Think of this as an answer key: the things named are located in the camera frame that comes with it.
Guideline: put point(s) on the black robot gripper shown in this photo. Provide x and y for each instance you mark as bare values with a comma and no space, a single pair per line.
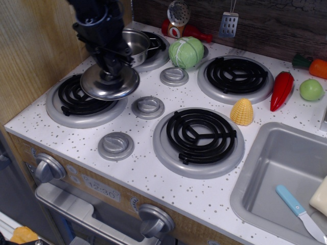
99,24

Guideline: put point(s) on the steel pot lid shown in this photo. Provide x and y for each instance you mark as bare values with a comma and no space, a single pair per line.
102,85

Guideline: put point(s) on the small steel pot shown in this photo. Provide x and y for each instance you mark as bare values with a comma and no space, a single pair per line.
139,44

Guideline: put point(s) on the front left black burner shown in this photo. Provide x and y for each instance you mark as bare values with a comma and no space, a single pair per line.
68,105

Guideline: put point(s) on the black burner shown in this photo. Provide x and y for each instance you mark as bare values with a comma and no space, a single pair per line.
228,79
68,105
198,143

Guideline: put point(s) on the silver knob middle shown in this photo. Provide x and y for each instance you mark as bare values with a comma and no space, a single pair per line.
148,107

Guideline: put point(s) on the silver knob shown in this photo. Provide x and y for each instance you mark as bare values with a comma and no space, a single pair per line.
174,77
116,146
148,107

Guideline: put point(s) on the silver knob back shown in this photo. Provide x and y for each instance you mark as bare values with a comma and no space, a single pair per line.
174,77

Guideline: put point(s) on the red toy ketchup bottle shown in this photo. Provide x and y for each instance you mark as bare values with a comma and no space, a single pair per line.
184,31

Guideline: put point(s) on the green toy cabbage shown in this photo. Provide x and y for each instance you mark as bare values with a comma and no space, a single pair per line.
186,52

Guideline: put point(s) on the silver knob front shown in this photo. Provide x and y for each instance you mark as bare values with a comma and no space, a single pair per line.
116,146

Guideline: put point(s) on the hanging steel skimmer spoon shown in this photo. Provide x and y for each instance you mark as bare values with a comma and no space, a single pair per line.
178,13

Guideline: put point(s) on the front right black burner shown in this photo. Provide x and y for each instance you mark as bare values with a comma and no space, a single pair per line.
198,143

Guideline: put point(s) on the back right black burner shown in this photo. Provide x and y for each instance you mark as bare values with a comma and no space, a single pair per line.
228,79

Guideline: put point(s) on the left oven dial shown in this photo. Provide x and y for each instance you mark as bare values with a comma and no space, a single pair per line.
48,168

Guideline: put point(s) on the oven dial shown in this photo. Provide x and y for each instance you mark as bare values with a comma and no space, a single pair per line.
154,221
48,168

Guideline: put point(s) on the hanging steel spatula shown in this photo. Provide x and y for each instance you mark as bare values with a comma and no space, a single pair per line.
229,22

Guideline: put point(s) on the yellow toy corn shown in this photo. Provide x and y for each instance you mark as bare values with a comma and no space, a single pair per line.
242,112

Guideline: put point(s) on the right oven dial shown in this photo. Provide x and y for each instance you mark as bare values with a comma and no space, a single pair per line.
154,221

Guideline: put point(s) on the red toy pepper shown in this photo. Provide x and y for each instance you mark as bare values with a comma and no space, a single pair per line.
283,85

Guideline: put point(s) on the orange object lower left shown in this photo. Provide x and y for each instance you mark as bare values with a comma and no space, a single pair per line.
23,235

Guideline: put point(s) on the grey sink basin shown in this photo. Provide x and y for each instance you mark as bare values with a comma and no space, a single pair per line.
281,155

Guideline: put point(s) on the green toy apple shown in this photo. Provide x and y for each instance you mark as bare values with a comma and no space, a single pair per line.
311,90

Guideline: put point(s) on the orange toy carrot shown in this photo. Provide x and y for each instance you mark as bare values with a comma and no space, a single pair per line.
316,67

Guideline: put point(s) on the cream toy block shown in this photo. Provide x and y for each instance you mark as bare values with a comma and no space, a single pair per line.
319,198

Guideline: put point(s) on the silver oven door handle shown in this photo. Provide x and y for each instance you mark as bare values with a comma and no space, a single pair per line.
90,219

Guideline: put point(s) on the blue handled toy knife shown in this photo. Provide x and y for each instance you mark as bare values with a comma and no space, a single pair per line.
296,207

